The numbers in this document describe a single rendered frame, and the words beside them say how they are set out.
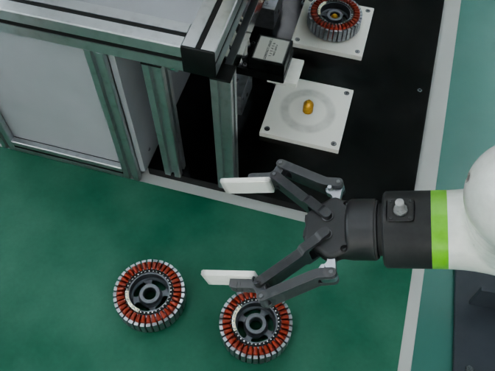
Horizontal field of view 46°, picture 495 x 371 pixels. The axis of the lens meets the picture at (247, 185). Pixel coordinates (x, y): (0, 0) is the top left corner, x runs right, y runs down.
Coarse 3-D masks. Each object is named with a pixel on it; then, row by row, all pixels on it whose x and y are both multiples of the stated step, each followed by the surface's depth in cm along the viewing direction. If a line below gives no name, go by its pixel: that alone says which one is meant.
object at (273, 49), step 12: (264, 36) 102; (252, 48) 104; (264, 48) 100; (276, 48) 100; (288, 48) 100; (252, 60) 99; (264, 60) 99; (276, 60) 99; (288, 60) 101; (300, 60) 104; (240, 72) 102; (252, 72) 101; (264, 72) 101; (276, 72) 100; (288, 72) 103; (300, 72) 103; (288, 84) 102
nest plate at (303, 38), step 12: (312, 0) 127; (372, 12) 125; (300, 24) 123; (300, 36) 121; (312, 36) 121; (360, 36) 121; (300, 48) 121; (312, 48) 120; (324, 48) 120; (336, 48) 120; (348, 48) 120; (360, 48) 120
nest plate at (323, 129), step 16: (304, 80) 115; (272, 96) 113; (288, 96) 113; (304, 96) 113; (320, 96) 113; (336, 96) 113; (272, 112) 111; (288, 112) 111; (320, 112) 111; (336, 112) 111; (272, 128) 109; (288, 128) 109; (304, 128) 109; (320, 128) 109; (336, 128) 109; (304, 144) 107; (320, 144) 107; (336, 144) 107
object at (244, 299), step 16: (240, 304) 90; (256, 304) 91; (224, 320) 88; (240, 320) 91; (256, 320) 91; (288, 320) 88; (224, 336) 88; (240, 336) 88; (256, 336) 89; (272, 336) 87; (288, 336) 88; (240, 352) 87; (256, 352) 86; (272, 352) 86
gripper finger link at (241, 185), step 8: (224, 184) 79; (232, 184) 79; (240, 184) 78; (248, 184) 78; (256, 184) 78; (264, 184) 78; (272, 184) 78; (232, 192) 81; (240, 192) 80; (248, 192) 80; (256, 192) 80; (264, 192) 79; (272, 192) 79
